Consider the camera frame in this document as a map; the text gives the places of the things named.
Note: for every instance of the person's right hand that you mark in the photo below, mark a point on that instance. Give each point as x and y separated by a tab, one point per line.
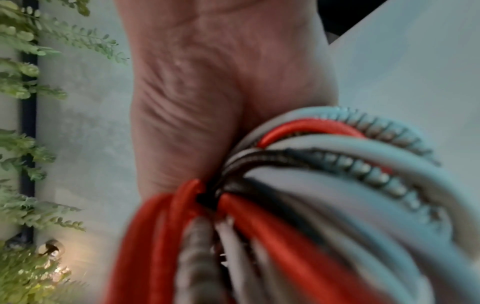
225	74

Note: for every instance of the white table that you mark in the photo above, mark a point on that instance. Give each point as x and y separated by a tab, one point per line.
412	74

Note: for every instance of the green artificial plant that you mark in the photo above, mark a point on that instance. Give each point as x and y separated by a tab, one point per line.
22	35

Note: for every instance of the small round spot lamp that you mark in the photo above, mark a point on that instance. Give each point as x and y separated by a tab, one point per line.
52	248

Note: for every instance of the black frame bar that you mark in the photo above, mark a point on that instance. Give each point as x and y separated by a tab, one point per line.
28	124

